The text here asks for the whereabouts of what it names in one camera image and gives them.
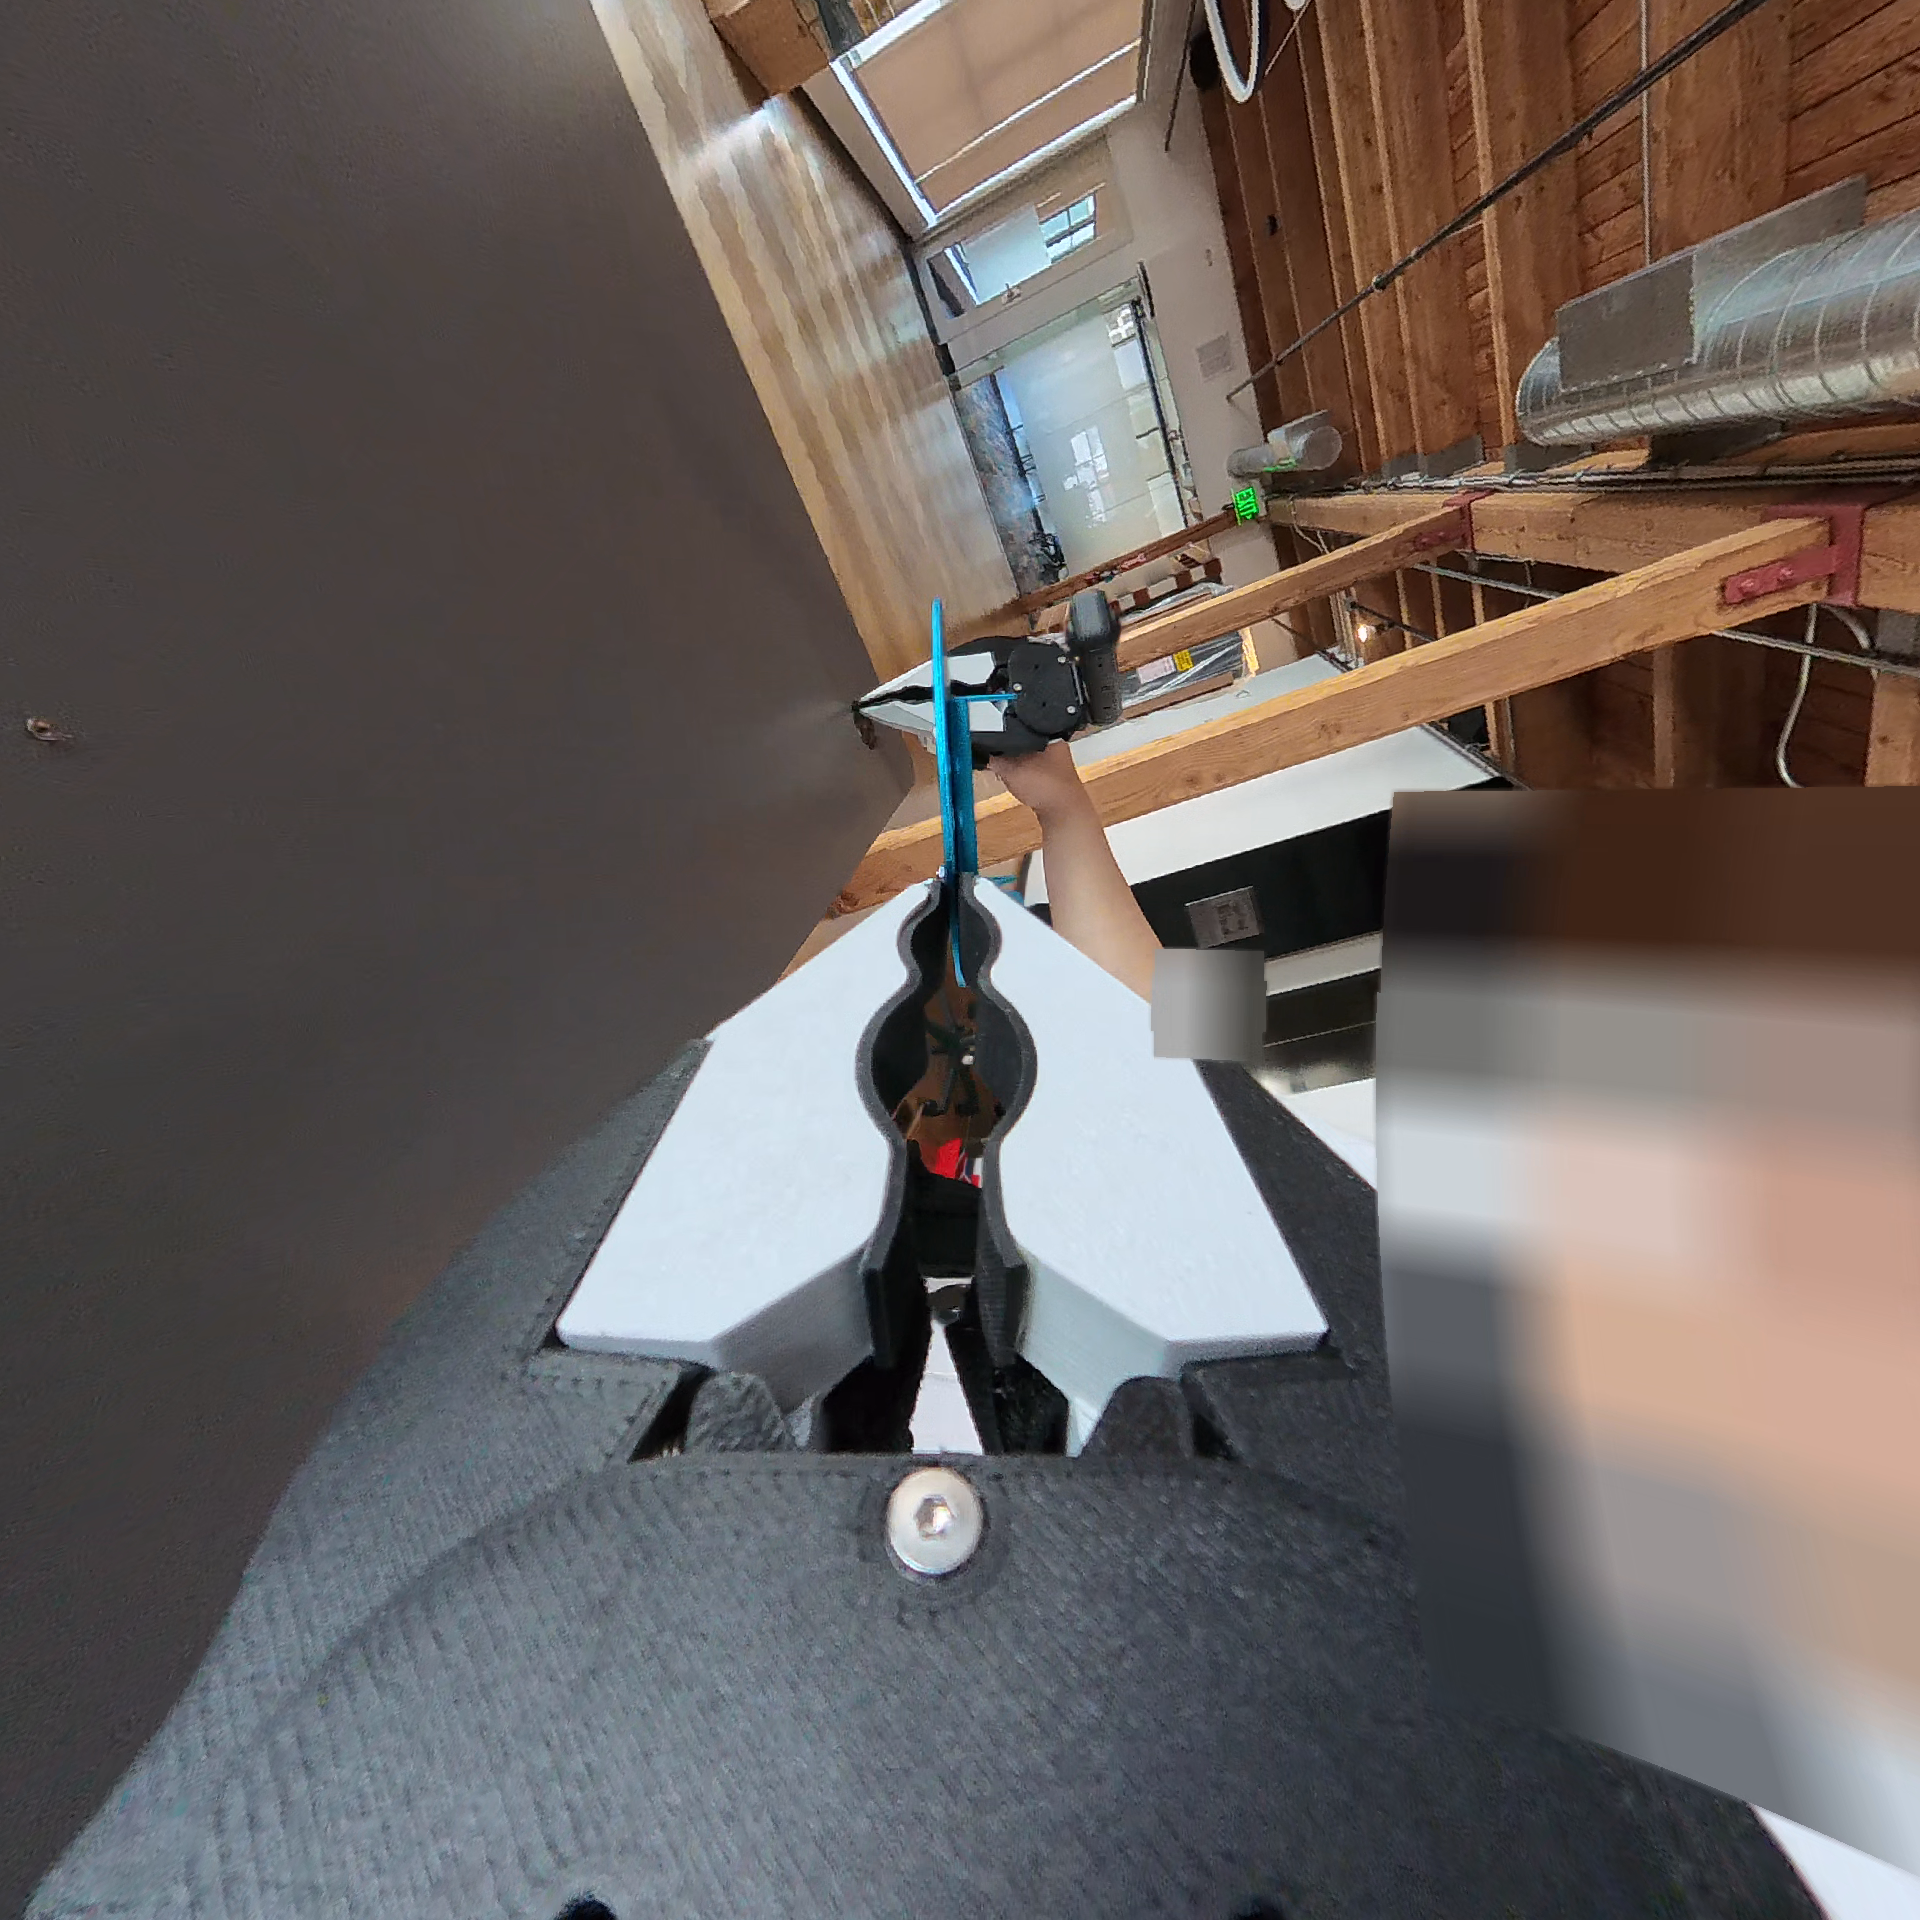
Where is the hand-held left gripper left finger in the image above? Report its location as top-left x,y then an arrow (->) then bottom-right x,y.
554,880 -> 954,1399

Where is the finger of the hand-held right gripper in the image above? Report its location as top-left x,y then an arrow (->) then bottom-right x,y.
853,636 -> 1022,711
861,697 -> 1026,753

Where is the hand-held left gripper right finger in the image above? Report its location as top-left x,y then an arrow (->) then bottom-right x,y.
971,876 -> 1332,1416

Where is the blue disc with square bracket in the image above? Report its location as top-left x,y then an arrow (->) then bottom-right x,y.
926,600 -> 1010,1039

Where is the grey desk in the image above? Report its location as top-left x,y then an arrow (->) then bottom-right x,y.
0,0 -> 919,1920

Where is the person's right hand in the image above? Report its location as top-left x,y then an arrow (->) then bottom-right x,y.
982,742 -> 1085,821

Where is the wooden ceiling beam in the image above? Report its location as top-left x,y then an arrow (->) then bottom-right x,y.
1020,494 -> 1488,633
831,511 -> 1870,921

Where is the glass door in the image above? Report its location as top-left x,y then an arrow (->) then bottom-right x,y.
944,271 -> 1202,589

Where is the window with blind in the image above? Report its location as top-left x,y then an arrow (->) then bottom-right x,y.
801,0 -> 1157,229

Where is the silver air duct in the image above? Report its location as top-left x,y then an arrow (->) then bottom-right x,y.
1514,211 -> 1920,452

